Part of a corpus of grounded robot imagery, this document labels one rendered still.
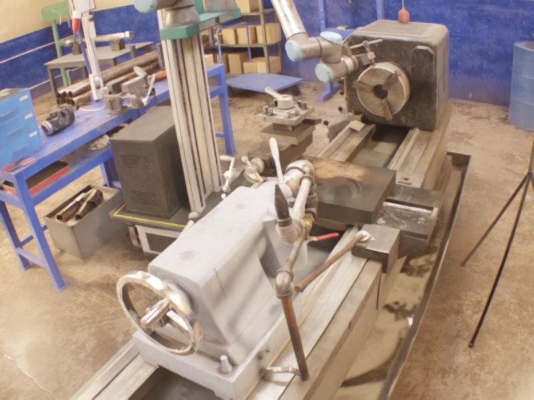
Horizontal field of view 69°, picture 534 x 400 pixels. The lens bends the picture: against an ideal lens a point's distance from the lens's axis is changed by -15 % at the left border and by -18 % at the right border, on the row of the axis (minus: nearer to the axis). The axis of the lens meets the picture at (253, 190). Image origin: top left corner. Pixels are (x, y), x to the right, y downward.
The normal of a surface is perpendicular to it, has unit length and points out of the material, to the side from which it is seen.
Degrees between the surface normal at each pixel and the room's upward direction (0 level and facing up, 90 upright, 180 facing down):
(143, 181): 90
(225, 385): 90
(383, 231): 0
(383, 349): 0
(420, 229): 0
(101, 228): 90
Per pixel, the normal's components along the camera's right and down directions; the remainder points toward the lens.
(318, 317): -0.11, -0.87
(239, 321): 0.73, -0.20
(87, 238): 0.88, 0.15
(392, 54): -0.51, 0.46
